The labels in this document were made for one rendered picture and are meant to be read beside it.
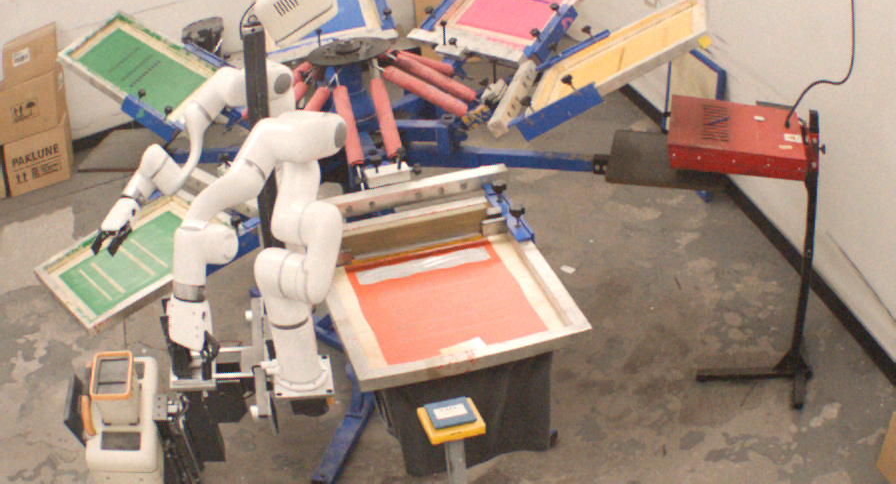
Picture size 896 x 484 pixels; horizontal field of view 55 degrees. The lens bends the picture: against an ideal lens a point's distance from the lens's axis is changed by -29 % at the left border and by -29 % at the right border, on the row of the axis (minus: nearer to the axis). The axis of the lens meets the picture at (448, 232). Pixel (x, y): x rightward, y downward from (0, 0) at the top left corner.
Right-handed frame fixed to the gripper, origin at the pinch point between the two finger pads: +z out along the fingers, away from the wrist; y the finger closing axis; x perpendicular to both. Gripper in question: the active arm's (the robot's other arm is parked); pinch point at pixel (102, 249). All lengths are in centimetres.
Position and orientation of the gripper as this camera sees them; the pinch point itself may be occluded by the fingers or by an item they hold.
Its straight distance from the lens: 252.8
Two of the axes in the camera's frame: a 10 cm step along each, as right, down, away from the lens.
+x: -4.0, -6.9, -5.9
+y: -8.2, -0.2, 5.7
